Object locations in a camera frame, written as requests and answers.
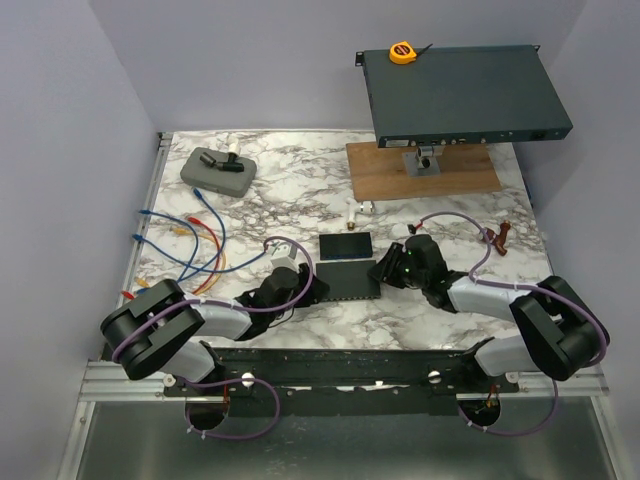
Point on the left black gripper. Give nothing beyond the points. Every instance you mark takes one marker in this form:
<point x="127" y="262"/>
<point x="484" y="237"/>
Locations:
<point x="316" y="290"/>

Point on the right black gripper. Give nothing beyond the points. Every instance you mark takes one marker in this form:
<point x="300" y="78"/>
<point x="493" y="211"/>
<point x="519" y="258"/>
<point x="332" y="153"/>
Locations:
<point x="386" y="268"/>

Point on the black TP-Link network switch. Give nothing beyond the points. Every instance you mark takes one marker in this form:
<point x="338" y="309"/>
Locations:
<point x="348" y="280"/>

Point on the red-brown handle tool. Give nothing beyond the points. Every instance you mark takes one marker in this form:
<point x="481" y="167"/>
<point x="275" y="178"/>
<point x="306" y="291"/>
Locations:
<point x="498" y="239"/>

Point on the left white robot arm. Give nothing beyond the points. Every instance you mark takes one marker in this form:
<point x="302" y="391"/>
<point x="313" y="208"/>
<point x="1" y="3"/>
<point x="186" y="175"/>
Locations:
<point x="154" y="332"/>

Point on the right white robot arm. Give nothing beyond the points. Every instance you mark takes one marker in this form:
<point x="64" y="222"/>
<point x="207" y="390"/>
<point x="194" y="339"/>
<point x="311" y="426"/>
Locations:
<point x="557" y="333"/>

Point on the white faucet pipe fitting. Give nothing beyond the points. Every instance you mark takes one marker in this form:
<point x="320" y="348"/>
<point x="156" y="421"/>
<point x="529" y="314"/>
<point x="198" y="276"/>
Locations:
<point x="355" y="208"/>

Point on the wooden board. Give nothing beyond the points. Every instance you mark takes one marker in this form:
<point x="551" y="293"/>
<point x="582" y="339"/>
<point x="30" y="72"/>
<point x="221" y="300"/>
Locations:
<point x="379" y="174"/>

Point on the grey metal stand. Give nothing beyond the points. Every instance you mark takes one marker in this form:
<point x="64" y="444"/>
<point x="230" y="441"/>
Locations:
<point x="423" y="162"/>

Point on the black T-shaped fitting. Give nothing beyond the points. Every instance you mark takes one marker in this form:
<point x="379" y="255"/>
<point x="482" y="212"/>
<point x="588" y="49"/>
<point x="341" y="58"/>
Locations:
<point x="231" y="164"/>

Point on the grey case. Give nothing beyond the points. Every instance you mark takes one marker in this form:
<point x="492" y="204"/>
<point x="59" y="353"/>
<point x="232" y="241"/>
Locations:
<point x="195" y="174"/>

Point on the dark green rack unit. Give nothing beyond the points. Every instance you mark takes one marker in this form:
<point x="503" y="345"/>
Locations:
<point x="463" y="95"/>

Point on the yellow tape measure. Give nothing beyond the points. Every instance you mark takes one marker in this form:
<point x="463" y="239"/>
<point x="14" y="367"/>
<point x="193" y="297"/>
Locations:
<point x="403" y="53"/>

